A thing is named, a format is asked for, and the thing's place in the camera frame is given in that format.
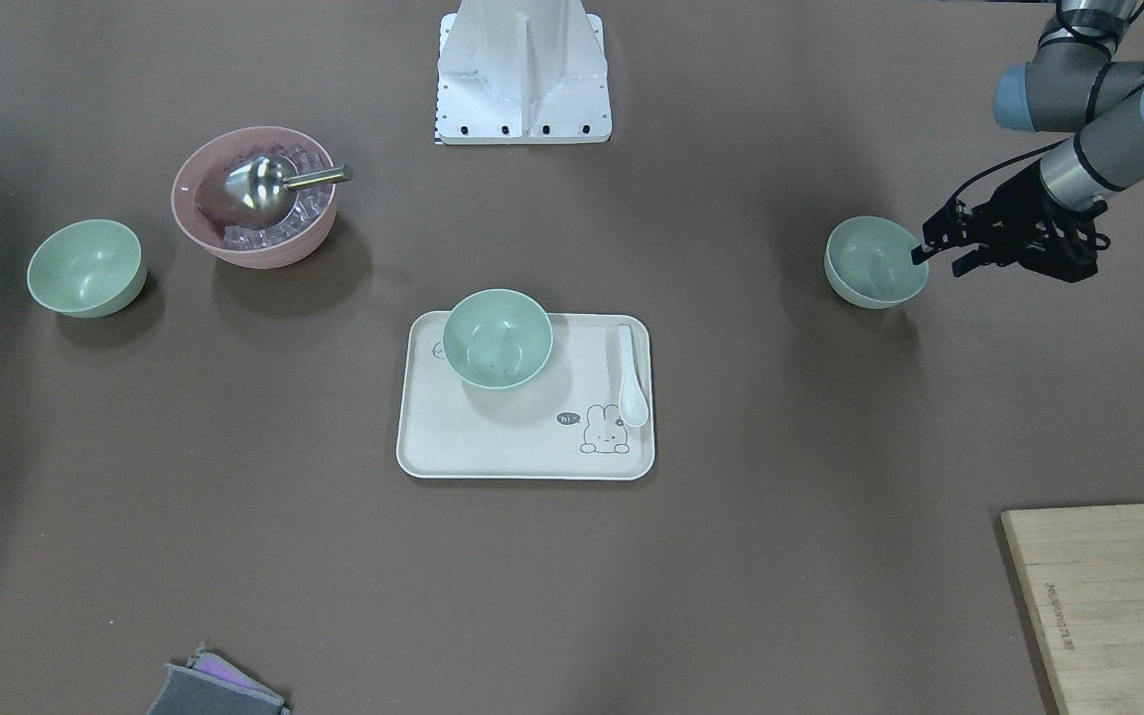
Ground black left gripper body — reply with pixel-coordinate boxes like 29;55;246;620
968;162;1109;283

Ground green bowl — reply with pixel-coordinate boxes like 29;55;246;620
823;215;930;311
26;219;146;319
440;288;554;390

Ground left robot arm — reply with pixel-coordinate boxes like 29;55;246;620
909;1;1144;283

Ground white plastic spoon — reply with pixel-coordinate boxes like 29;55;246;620
617;323;650;427

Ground bamboo cutting board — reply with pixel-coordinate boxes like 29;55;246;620
1000;503;1144;714

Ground cream bunny tray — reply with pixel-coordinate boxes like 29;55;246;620
395;311;656;483

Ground green bowl on tray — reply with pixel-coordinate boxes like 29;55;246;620
440;288;554;390

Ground metal ice scoop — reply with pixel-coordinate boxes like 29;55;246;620
216;153;353;229

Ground grey cloth pouch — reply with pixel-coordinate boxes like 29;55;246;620
146;648;292;714

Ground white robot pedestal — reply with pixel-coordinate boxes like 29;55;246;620
432;1;614;146

